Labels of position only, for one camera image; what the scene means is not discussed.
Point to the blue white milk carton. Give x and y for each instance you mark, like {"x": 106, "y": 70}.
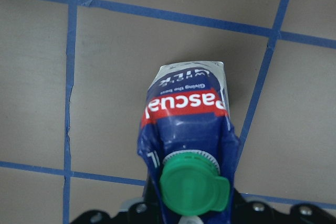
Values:
{"x": 188, "y": 142}

